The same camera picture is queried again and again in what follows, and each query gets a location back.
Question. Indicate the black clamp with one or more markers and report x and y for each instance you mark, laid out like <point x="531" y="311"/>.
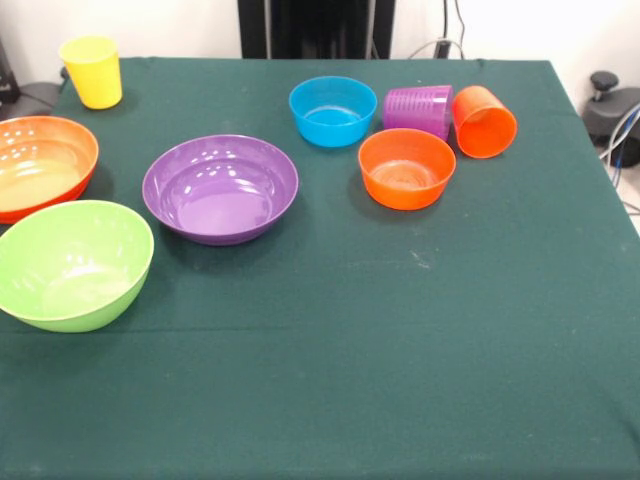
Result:
<point x="442" y="50"/>

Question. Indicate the blue plastic bowl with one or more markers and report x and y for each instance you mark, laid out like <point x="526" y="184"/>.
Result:
<point x="331" y="125"/>

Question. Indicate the dark green tablecloth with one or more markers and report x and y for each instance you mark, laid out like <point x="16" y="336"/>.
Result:
<point x="350" y="350"/>

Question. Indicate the lime green plastic bowl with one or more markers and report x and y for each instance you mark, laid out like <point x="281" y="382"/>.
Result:
<point x="75" y="270"/>

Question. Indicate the wide orange plastic bowl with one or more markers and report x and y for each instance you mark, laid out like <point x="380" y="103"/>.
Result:
<point x="45" y="165"/>

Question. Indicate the small orange plastic bowl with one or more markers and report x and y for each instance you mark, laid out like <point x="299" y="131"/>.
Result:
<point x="407" y="175"/>

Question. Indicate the orange plastic cup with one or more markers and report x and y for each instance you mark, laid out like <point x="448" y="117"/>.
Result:
<point x="482" y="125"/>

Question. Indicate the purple plastic bowl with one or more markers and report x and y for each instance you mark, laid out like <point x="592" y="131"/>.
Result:
<point x="220" y="200"/>

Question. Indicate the black office chair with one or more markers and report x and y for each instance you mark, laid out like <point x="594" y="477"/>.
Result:
<point x="32" y="95"/>

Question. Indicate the purple plastic cup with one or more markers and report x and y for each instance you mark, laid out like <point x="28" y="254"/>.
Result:
<point x="417" y="110"/>

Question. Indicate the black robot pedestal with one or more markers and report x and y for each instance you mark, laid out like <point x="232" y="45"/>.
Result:
<point x="320" y="25"/>

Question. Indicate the black stand with knob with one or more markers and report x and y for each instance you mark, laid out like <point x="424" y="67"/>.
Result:
<point x="607" y="107"/>

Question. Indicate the yellow plastic cup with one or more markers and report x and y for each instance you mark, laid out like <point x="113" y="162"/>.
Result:
<point x="95" y="75"/>

